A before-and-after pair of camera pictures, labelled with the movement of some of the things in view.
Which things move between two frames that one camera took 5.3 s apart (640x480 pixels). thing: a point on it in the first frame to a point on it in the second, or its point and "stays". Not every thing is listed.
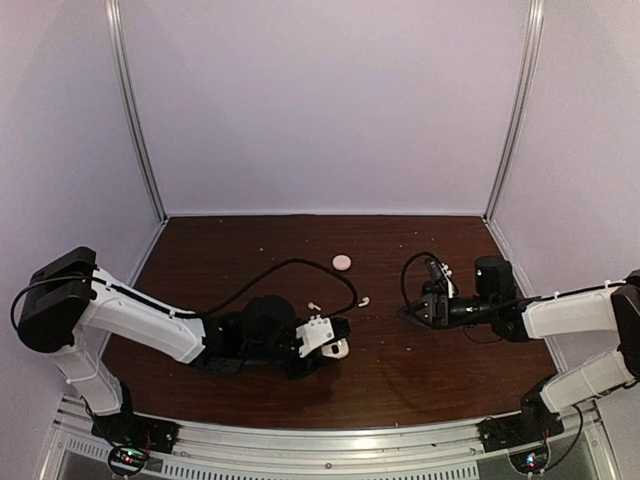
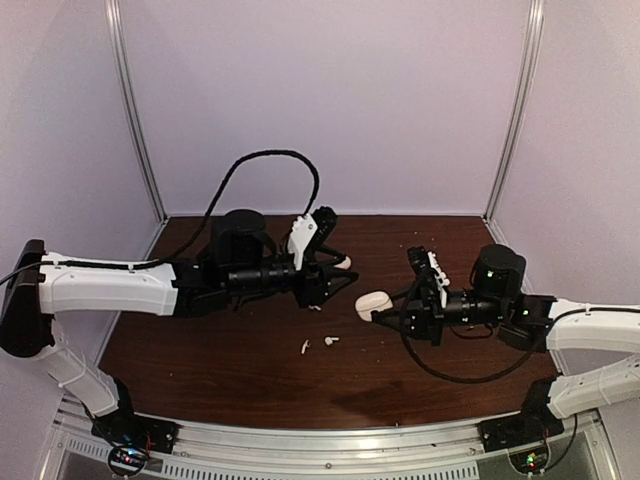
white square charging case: [337, 349] to [372, 301]
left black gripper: [296, 373] to [314, 289]
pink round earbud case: [341, 262] stays
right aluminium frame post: [533, 43] stays
